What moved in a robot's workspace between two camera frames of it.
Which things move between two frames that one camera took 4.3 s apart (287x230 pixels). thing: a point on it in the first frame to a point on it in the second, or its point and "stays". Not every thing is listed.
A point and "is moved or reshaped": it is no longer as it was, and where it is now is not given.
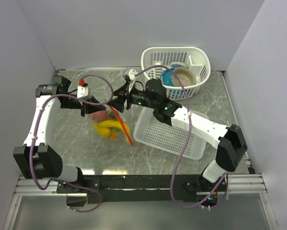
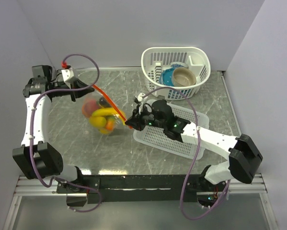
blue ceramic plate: [167, 77] stays
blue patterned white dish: [177, 64] stays
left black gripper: [89, 108] to [78, 92]
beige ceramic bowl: [187, 75] stays
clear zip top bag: [110, 124] is moved or reshaped
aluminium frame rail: [250, 184] stays
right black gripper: [124, 92] to [135, 121]
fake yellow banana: [109, 123] to [103, 111]
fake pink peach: [98, 116] is moved or reshaped
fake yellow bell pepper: [103, 132] to [97, 121]
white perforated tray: [150, 131] stays
